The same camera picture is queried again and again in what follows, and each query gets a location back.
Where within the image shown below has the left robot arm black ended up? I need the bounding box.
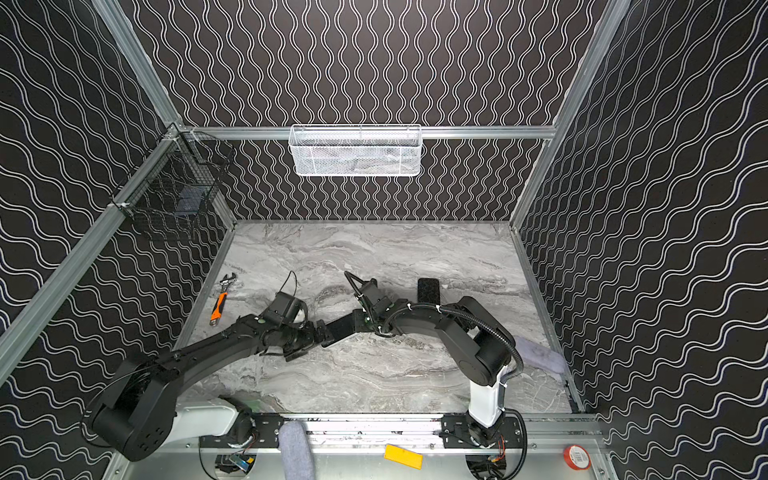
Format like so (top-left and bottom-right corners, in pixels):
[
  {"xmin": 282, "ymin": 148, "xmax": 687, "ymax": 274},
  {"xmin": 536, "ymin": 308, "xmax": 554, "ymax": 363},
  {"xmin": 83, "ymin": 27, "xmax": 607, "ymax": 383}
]
[{"xmin": 83, "ymin": 292, "xmax": 333, "ymax": 461}]

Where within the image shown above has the purple grey cloth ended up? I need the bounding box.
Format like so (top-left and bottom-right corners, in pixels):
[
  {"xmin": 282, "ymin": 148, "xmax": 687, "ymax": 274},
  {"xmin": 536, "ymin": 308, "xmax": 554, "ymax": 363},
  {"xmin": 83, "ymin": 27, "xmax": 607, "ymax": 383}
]
[{"xmin": 515, "ymin": 336, "xmax": 567, "ymax": 375}]

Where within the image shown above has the black wire basket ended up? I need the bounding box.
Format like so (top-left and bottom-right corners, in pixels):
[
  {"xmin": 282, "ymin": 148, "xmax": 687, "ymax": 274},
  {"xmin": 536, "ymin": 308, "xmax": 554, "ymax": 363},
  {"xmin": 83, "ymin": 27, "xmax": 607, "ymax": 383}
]
[{"xmin": 117, "ymin": 131, "xmax": 235, "ymax": 242}]

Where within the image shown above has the yellow card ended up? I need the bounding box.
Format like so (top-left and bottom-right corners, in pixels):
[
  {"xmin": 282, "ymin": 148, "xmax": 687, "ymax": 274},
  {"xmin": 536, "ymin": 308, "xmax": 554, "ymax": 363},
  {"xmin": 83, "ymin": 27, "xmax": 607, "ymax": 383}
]
[{"xmin": 384, "ymin": 445, "xmax": 423, "ymax": 470}]

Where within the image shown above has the red tape roll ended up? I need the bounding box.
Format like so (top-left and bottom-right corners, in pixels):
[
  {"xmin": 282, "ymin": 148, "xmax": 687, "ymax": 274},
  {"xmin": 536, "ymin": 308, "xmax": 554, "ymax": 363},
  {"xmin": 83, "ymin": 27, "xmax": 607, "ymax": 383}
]
[{"xmin": 563, "ymin": 445, "xmax": 592, "ymax": 471}]

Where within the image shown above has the black phone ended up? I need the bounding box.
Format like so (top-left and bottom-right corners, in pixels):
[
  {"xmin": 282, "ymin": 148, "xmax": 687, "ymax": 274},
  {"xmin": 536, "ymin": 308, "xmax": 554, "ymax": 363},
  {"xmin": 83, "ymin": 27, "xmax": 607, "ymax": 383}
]
[{"xmin": 326, "ymin": 312, "xmax": 355, "ymax": 346}]

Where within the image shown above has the white mesh basket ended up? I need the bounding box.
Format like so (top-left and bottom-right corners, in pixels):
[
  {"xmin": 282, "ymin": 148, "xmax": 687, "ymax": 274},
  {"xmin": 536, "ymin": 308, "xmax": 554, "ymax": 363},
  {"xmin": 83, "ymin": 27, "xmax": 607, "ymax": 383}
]
[{"xmin": 288, "ymin": 124, "xmax": 423, "ymax": 177}]

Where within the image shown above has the orange adjustable wrench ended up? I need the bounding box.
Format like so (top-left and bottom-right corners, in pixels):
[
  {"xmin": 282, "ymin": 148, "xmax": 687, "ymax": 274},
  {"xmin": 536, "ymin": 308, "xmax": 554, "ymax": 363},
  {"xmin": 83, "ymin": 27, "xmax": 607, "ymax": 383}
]
[{"xmin": 209, "ymin": 272, "xmax": 237, "ymax": 327}]

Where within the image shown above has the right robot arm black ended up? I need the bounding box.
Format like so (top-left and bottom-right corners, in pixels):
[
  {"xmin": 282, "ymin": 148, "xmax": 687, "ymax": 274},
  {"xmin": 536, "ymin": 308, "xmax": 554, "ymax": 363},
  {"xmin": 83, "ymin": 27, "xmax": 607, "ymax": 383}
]
[{"xmin": 344, "ymin": 271, "xmax": 524, "ymax": 447}]

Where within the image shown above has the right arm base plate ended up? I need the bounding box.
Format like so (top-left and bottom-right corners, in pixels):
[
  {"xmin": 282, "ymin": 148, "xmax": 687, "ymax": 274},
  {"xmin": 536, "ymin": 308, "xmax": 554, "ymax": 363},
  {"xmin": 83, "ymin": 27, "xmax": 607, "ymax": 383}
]
[{"xmin": 437, "ymin": 414, "xmax": 523, "ymax": 449}]

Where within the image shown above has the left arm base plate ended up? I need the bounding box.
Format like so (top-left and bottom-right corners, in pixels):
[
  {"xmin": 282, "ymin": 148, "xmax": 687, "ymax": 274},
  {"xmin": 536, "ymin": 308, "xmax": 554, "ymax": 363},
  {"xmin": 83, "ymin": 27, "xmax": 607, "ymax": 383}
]
[{"xmin": 199, "ymin": 413, "xmax": 285, "ymax": 450}]

